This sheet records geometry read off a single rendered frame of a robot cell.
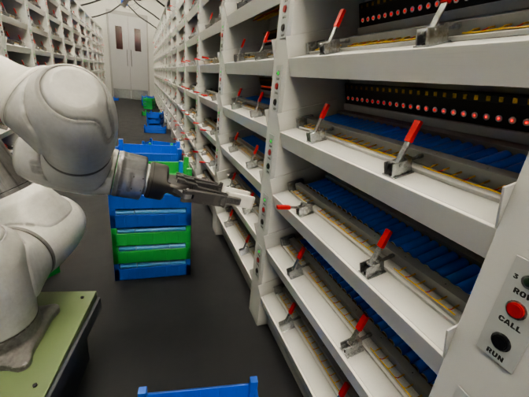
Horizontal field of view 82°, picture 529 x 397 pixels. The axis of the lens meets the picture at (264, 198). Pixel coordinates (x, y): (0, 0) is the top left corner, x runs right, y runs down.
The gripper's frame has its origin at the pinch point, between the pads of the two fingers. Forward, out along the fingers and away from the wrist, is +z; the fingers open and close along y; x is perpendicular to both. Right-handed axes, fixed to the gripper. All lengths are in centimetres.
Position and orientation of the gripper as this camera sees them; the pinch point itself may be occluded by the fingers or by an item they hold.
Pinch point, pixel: (237, 197)
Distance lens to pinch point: 71.5
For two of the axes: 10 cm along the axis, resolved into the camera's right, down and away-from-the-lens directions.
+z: 8.8, 1.9, 4.4
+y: 3.6, 3.6, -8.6
